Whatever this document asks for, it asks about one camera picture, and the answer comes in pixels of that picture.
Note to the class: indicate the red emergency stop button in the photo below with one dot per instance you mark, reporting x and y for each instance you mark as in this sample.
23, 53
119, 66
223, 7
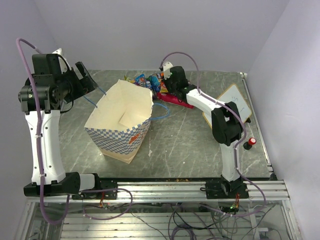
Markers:
249, 143

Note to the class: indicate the checkered paper bag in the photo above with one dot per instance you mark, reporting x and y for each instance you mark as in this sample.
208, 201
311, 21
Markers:
120, 121

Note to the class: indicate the blue candy packet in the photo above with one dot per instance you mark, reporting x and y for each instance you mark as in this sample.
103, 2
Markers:
142, 81

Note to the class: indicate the blue snack packet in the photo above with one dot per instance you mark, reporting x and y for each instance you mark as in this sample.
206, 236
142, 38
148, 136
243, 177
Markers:
155, 82

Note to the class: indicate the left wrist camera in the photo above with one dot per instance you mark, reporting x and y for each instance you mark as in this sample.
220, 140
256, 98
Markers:
64, 65

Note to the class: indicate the pink crisps bag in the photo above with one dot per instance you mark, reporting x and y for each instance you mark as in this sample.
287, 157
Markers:
171, 99

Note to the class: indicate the green snack packet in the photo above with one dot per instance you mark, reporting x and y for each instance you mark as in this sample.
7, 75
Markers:
129, 79

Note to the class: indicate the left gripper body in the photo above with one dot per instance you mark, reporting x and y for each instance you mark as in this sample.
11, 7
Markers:
77, 88

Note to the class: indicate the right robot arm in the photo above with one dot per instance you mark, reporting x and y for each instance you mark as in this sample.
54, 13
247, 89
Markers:
226, 124

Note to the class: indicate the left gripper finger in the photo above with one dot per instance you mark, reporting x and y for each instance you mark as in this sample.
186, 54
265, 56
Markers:
87, 83
72, 74

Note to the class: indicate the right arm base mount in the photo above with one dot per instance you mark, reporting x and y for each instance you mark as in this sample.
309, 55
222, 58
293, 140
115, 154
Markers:
219, 188

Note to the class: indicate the aluminium rail frame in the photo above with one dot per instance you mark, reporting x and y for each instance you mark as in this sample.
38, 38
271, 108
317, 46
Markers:
158, 193

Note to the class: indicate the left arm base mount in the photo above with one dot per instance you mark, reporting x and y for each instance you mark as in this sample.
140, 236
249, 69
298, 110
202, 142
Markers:
106, 189

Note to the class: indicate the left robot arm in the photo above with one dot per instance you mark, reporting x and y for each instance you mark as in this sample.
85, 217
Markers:
55, 84

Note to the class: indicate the orange snack packet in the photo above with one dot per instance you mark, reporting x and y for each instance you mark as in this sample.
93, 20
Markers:
163, 88

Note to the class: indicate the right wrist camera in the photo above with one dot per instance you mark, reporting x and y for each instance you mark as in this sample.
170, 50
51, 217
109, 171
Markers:
166, 69

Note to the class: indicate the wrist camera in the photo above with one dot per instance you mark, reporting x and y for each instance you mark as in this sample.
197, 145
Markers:
166, 69
64, 65

